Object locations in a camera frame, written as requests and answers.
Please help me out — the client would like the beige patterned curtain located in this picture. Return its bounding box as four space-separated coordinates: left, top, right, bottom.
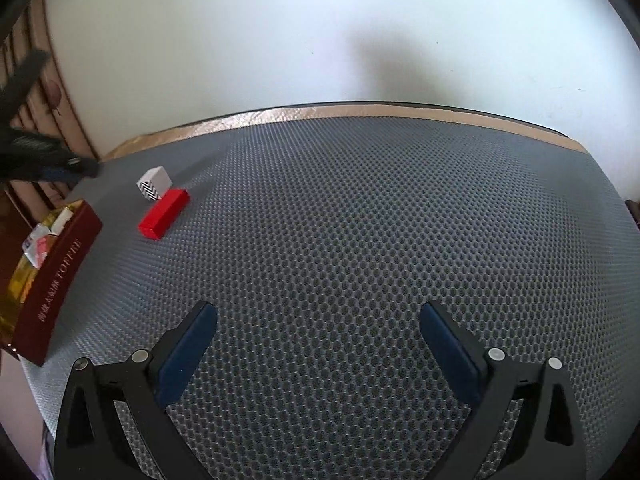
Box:
0 0 101 211

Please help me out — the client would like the red rectangular block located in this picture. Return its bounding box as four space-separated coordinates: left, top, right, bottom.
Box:
138 188 191 240

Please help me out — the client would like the dark red gold-lined box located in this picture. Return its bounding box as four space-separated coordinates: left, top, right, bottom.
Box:
0 199 104 367

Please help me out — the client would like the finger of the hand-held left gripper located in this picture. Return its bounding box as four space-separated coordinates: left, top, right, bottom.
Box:
0 49 52 128
0 127 101 186

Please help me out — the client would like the small beige box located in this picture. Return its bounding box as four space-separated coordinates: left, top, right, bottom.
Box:
47 206 76 236

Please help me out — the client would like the red and white small pack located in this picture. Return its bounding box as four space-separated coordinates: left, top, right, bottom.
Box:
21 225 56 268

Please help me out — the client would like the white box with zigzag print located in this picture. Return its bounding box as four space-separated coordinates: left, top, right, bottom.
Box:
136 165 173 202

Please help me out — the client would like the brown wooden furniture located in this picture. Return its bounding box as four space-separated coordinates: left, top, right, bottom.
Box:
0 180 51 241

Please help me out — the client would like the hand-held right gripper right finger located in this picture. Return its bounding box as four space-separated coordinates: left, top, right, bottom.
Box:
419 301 587 480

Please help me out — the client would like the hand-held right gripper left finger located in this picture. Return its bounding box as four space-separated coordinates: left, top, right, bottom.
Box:
52 301 219 480

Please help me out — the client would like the grey mesh mat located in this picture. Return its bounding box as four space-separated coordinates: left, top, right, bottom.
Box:
20 115 640 480

